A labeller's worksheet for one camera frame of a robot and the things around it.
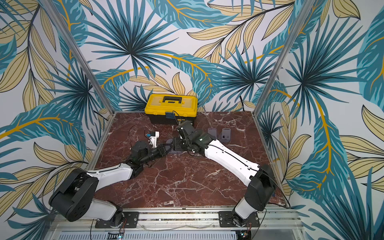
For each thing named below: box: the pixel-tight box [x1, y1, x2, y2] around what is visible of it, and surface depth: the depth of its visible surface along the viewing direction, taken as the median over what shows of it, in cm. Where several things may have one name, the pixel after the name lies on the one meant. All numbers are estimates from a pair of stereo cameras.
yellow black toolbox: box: [144, 94, 198, 126], surface depth 104 cm
